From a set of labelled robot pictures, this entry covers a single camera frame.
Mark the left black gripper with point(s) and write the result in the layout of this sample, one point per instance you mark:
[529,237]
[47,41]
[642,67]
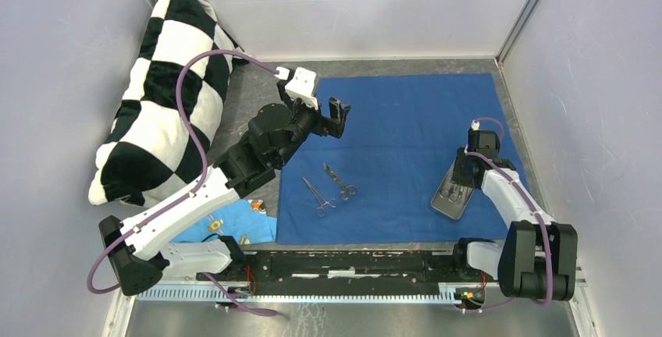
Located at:
[335,125]

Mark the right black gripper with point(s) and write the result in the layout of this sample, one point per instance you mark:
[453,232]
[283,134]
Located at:
[457,176]

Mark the metal instrument tray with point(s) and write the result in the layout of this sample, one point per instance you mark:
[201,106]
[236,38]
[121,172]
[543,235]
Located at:
[451,198]

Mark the steel surgical scissors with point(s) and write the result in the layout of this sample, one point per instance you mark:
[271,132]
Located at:
[346,190]

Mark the blue surgical drape cloth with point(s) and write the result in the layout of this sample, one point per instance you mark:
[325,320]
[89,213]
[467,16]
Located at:
[400,139]

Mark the steel ring-handled hemostat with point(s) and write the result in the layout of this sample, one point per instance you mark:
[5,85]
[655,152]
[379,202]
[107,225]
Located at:
[323,203]

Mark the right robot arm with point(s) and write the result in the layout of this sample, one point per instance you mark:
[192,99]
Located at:
[537,259]

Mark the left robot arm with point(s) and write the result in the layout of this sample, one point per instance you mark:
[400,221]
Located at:
[139,248]

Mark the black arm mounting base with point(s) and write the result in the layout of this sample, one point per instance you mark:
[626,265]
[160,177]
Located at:
[349,272]

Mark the light blue patterned cloth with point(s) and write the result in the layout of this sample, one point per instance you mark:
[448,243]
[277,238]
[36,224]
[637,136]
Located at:
[245,220]

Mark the black white checkered pillow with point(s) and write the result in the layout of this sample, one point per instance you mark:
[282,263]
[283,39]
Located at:
[171,109]

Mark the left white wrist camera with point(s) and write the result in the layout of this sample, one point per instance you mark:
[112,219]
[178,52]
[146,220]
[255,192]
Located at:
[299,83]

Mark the white slotted cable duct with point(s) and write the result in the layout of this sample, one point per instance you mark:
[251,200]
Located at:
[444,295]

